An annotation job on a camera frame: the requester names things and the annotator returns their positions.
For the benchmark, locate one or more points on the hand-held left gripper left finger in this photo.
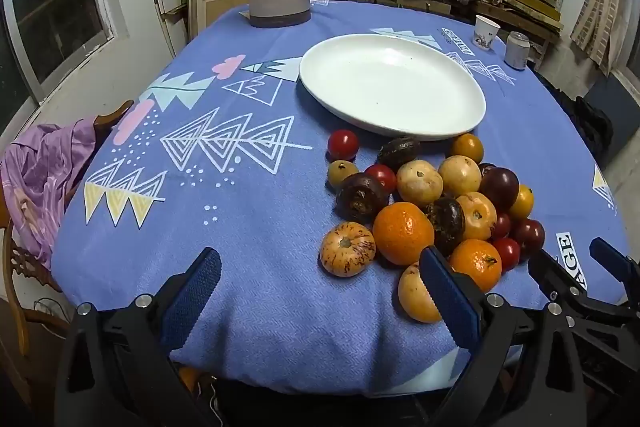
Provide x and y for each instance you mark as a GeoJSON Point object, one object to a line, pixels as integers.
{"type": "Point", "coordinates": [195, 287]}

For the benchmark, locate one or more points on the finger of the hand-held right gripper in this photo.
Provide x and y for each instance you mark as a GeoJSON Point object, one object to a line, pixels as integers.
{"type": "Point", "coordinates": [607, 254]}
{"type": "Point", "coordinates": [550, 272]}

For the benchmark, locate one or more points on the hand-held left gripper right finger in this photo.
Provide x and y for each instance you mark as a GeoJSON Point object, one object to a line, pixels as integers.
{"type": "Point", "coordinates": [450, 297]}

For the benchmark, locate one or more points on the pale yellow pepino melon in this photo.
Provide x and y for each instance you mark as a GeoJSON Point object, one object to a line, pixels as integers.
{"type": "Point", "coordinates": [419, 182]}
{"type": "Point", "coordinates": [477, 215]}
{"type": "Point", "coordinates": [414, 294]}
{"type": "Point", "coordinates": [459, 175]}

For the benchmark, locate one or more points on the dark red tomato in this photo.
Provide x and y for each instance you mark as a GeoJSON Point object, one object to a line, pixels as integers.
{"type": "Point", "coordinates": [528, 237]}

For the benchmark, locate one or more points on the orange mandarin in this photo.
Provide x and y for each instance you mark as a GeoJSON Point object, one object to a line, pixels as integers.
{"type": "Point", "coordinates": [403, 233]}
{"type": "Point", "coordinates": [476, 263]}

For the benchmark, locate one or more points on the large dark purple tomato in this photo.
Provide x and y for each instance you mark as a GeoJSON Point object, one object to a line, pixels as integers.
{"type": "Point", "coordinates": [499, 188]}

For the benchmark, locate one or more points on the small striped pepino melon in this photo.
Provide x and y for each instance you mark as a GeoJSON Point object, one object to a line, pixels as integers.
{"type": "Point", "coordinates": [347, 249]}

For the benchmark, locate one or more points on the dull yellow cherry tomato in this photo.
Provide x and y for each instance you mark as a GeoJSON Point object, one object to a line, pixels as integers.
{"type": "Point", "coordinates": [342, 172]}

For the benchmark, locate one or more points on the white oval plate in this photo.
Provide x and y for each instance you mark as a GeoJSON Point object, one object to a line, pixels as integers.
{"type": "Point", "coordinates": [390, 82]}

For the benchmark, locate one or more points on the blue printed tablecloth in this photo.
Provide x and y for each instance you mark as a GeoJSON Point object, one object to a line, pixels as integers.
{"type": "Point", "coordinates": [250, 217]}

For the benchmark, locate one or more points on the black bag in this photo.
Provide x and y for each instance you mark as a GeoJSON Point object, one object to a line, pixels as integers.
{"type": "Point", "coordinates": [590, 122]}

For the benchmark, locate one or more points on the dark blue seat cushion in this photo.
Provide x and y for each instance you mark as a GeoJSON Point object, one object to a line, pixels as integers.
{"type": "Point", "coordinates": [617, 107]}

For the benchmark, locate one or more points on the wooden chair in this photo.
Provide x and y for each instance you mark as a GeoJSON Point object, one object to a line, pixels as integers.
{"type": "Point", "coordinates": [112, 117]}

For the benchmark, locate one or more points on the purple cloth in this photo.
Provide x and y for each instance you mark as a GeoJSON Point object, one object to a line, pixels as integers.
{"type": "Point", "coordinates": [40, 177]}

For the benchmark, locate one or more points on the grey drink can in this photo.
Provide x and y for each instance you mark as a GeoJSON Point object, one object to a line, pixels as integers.
{"type": "Point", "coordinates": [516, 52]}

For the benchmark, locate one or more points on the white paper cup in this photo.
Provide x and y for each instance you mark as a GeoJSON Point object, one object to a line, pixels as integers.
{"type": "Point", "coordinates": [485, 34]}

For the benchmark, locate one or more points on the brick patterned curtain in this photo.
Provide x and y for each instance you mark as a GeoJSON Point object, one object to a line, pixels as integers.
{"type": "Point", "coordinates": [600, 7]}

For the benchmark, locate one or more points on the beige framed board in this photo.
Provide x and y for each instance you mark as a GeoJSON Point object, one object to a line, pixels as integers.
{"type": "Point", "coordinates": [215, 7]}

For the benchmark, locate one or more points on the white framed window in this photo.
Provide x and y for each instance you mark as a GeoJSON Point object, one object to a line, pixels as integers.
{"type": "Point", "coordinates": [55, 7]}

